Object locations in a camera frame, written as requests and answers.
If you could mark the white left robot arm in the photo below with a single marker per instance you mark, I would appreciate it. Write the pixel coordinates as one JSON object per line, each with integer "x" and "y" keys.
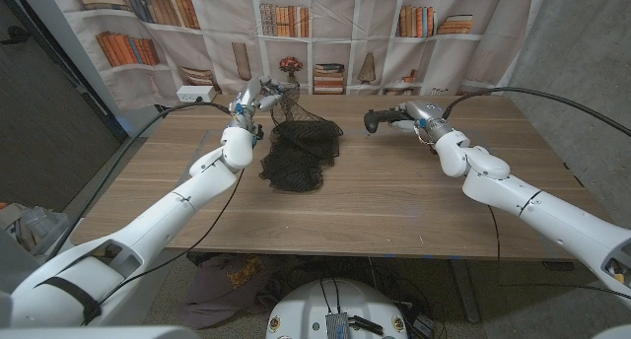
{"x": 162, "y": 221}

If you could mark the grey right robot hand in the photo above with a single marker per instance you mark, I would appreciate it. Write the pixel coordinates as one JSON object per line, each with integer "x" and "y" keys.
{"x": 426, "y": 117}

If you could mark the dark cloth with yellow print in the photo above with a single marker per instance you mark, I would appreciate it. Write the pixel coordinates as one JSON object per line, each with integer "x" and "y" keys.
{"x": 222, "y": 290}

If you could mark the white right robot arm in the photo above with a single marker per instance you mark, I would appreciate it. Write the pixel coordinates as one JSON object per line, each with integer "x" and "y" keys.
{"x": 552, "y": 216}

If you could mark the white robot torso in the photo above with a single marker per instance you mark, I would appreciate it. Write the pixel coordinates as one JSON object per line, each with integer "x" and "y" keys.
{"x": 305, "y": 304}

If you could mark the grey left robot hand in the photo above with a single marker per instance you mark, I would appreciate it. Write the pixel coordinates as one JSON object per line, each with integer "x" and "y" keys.
{"x": 249, "y": 100}

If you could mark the printed bookshelf backdrop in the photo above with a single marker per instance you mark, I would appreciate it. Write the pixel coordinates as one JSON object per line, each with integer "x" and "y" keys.
{"x": 345, "y": 48}

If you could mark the grey metal table leg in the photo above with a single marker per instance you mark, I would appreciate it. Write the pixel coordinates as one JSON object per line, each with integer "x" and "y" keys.
{"x": 466, "y": 290}

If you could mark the black mesh netting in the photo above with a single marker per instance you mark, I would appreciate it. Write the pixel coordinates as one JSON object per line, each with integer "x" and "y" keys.
{"x": 301, "y": 152}

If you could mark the black game controller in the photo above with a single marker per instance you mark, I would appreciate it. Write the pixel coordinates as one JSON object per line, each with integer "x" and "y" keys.
{"x": 382, "y": 117}

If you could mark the clear plastic container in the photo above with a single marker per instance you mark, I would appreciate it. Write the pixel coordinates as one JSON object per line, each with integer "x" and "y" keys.
{"x": 34, "y": 225}

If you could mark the white power strip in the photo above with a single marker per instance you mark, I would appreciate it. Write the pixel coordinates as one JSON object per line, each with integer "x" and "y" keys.
{"x": 196, "y": 93}

